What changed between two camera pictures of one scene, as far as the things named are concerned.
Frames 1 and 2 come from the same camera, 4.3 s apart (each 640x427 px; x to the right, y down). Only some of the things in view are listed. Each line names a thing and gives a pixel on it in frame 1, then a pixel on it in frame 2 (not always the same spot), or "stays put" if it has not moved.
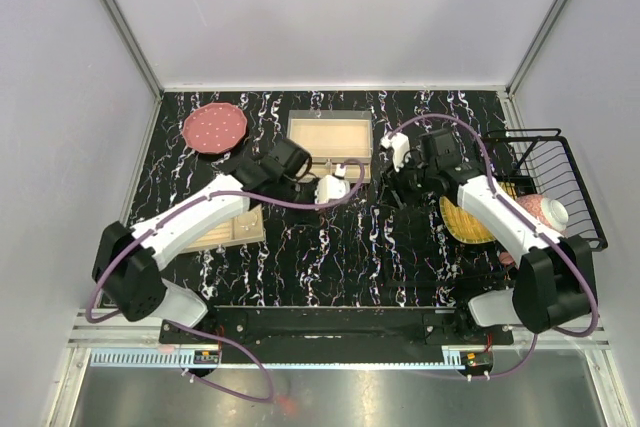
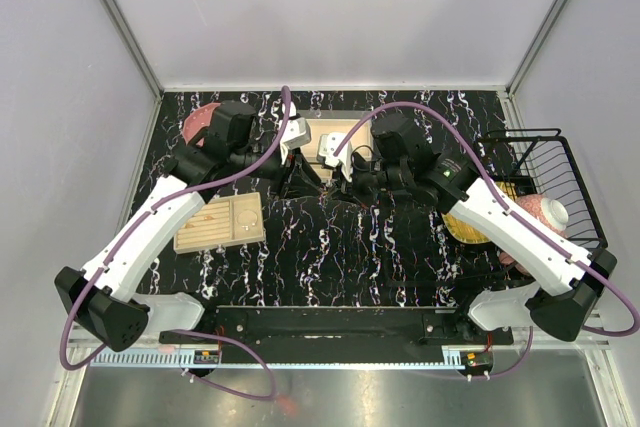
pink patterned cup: x=505 y=258 stays put
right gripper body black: x=409 y=182 → x=362 y=186
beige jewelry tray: x=247 y=228 stays put
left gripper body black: x=293 y=191 stays put
